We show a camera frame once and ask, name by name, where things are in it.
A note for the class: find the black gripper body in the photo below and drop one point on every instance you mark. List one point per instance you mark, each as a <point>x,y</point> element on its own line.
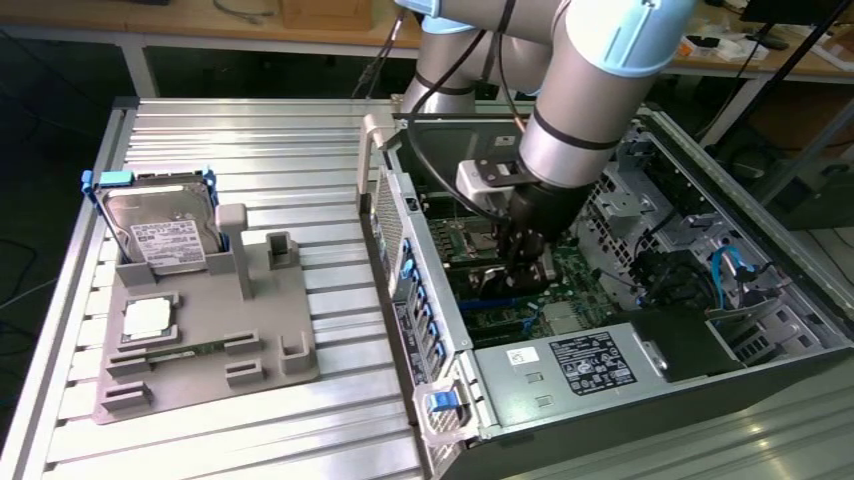
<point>547,212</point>

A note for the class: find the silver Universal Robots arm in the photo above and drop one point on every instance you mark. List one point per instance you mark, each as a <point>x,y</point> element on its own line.
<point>573,100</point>

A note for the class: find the blue expansion slot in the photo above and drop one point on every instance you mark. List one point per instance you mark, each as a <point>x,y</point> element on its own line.
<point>489,303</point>

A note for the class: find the black expansion slot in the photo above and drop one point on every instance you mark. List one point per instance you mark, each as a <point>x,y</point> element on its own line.
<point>495,332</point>

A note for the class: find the CPU socket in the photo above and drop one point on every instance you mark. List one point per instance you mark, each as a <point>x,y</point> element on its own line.
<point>476,240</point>

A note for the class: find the green motherboard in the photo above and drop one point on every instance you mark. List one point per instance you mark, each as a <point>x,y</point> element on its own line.
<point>573,300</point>

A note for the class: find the silver chipset heatsink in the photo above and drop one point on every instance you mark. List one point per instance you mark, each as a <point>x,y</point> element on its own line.
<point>565,317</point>

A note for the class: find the silver drive cage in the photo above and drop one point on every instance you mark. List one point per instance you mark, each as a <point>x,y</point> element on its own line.
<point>627,215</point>

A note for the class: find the grey power supply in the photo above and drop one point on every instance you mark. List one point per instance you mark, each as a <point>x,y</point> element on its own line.
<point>533,380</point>

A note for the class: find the blue case latch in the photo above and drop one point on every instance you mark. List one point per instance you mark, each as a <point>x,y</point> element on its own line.
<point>440,402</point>

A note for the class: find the open black PC case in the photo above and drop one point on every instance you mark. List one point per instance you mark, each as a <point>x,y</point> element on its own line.
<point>600,430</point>

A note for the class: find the cluttered wooden desk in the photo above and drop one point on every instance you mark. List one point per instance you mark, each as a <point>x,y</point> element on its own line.
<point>727,65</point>

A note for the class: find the orange and white box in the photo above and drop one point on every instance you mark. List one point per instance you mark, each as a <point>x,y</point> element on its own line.
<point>703,46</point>

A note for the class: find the black floor machine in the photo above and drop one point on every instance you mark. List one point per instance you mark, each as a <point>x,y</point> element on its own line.
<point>820,200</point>

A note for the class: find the grey parts rack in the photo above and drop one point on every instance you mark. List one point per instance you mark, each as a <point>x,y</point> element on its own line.
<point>213,320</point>

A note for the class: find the black tripod pole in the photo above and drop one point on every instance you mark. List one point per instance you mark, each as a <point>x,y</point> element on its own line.
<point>791,55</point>

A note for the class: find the green RAM stick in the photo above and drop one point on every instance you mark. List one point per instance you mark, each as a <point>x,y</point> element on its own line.
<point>186,348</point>

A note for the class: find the hard disk in blue carrier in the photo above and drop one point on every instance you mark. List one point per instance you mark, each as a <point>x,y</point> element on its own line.
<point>160,225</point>

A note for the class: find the black monitor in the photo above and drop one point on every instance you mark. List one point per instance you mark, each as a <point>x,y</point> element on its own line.
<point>800,10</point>

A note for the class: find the silver CPU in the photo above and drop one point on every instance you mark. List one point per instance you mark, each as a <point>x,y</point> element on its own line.
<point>148,318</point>

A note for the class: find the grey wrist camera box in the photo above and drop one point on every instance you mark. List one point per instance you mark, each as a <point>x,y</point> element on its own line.
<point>473,185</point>

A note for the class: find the long wooden desk, white frame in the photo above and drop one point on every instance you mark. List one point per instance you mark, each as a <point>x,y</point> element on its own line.
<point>166,30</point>

